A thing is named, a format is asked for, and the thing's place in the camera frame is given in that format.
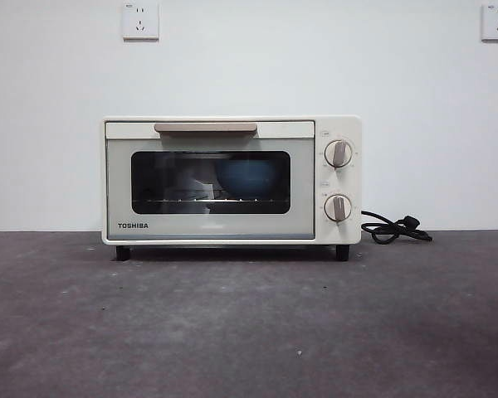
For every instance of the beige oven knob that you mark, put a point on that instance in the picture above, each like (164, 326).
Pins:
(337, 207)
(338, 154)

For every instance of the blue bowl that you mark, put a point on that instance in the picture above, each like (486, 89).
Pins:
(245, 178)

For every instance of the cream toaster oven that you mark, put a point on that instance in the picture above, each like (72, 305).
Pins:
(340, 124)

